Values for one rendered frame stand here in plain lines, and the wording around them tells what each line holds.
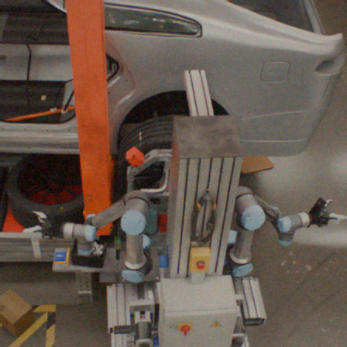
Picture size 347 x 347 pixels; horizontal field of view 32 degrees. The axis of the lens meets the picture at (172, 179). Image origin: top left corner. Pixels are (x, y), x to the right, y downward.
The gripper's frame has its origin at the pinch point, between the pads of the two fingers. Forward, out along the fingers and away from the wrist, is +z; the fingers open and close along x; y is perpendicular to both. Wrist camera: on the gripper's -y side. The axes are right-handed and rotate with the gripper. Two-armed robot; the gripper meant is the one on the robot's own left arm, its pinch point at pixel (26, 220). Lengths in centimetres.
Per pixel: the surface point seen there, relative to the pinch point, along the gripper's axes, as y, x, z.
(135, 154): 2, 72, -42
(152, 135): -3, 86, -50
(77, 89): -54, 44, -16
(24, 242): 83, 63, 30
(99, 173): 7, 54, -24
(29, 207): 63, 77, 30
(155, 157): 3, 72, -54
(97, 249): 61, 47, -25
